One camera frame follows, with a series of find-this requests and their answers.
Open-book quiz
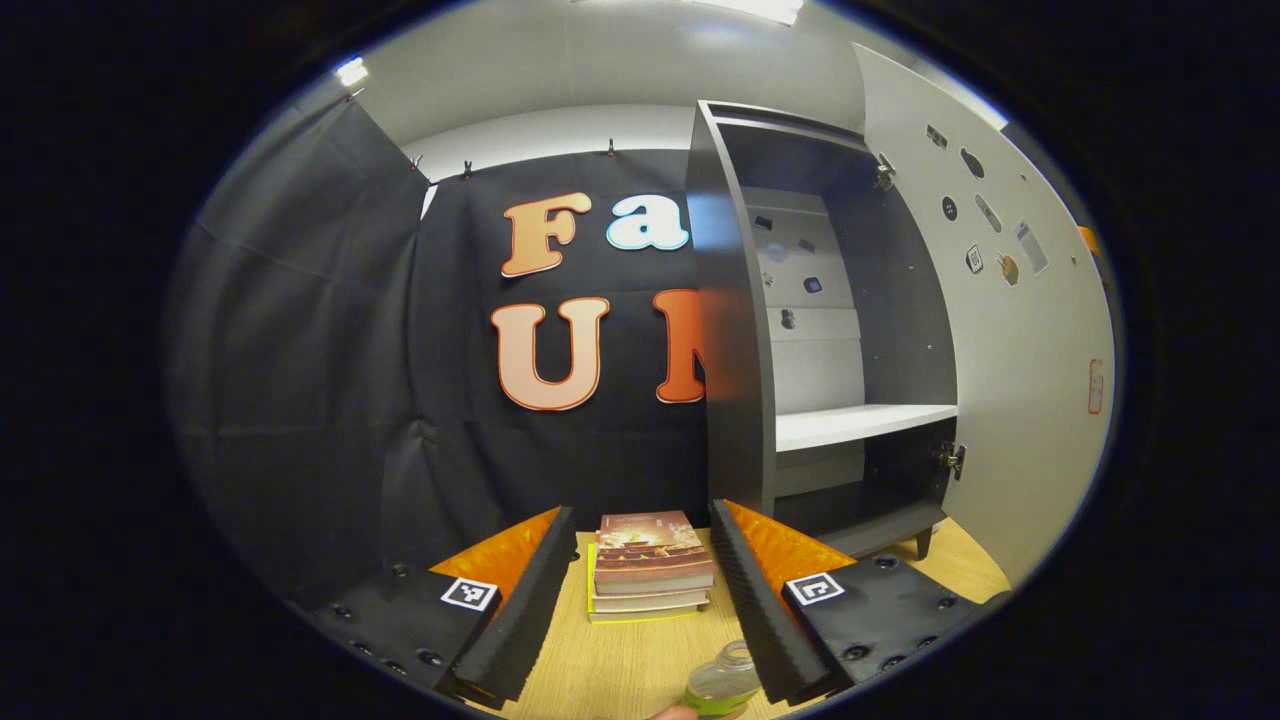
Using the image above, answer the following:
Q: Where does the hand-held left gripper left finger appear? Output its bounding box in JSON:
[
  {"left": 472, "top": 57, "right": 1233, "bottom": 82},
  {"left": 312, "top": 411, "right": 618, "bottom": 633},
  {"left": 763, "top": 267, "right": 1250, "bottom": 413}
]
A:
[{"left": 310, "top": 505, "right": 579, "bottom": 711}]

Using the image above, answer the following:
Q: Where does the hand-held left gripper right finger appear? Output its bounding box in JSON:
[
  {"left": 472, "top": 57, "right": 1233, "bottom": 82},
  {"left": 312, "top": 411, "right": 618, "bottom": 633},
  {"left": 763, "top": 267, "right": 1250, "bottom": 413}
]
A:
[{"left": 710, "top": 498, "right": 1011, "bottom": 706}]

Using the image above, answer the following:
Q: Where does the green label plastic bottle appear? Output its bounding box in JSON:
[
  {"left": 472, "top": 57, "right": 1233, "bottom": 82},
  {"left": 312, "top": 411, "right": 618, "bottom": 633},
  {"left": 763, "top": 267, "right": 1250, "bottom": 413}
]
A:
[{"left": 683, "top": 640, "right": 763, "bottom": 719}]

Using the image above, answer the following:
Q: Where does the dark grey cabinet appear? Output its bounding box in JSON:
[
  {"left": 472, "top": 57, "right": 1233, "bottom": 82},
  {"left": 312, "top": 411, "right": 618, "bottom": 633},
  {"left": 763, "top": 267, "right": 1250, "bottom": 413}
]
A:
[{"left": 685, "top": 100, "right": 966, "bottom": 561}]

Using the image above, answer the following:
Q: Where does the beige cabinet door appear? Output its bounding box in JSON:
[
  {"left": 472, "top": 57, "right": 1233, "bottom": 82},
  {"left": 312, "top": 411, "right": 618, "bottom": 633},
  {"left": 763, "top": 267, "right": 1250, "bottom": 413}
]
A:
[{"left": 853, "top": 42, "right": 1119, "bottom": 591}]

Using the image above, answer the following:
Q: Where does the white cabinet shelf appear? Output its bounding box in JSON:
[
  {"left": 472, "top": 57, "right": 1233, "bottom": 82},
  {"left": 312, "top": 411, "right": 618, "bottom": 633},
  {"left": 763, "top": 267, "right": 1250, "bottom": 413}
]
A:
[{"left": 775, "top": 403, "right": 959, "bottom": 453}]

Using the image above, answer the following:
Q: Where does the white cover book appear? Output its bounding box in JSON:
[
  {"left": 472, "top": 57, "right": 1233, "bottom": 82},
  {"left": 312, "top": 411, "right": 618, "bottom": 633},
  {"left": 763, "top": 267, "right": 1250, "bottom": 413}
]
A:
[{"left": 590, "top": 588, "right": 711, "bottom": 614}]

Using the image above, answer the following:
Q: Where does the brown cover book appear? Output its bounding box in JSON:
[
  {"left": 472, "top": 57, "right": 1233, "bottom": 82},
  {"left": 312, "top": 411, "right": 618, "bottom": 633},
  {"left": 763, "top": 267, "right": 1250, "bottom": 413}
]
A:
[{"left": 593, "top": 511, "right": 717, "bottom": 597}]

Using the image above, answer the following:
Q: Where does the black backdrop cloth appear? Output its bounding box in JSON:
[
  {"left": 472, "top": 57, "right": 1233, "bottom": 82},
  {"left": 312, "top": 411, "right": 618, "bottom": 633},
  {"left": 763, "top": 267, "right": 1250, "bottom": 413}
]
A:
[{"left": 165, "top": 95, "right": 713, "bottom": 611}]

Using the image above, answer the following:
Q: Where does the large ceiling panel light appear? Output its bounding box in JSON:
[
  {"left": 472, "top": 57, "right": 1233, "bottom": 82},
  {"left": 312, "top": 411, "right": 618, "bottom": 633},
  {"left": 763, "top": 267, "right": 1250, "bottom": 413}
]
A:
[{"left": 685, "top": 0, "right": 805, "bottom": 27}]

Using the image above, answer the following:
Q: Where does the row of black cloth clips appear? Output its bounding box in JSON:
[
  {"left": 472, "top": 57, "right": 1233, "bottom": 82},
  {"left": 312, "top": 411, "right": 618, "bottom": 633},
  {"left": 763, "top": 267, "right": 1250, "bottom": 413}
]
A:
[{"left": 345, "top": 88, "right": 617, "bottom": 183}]

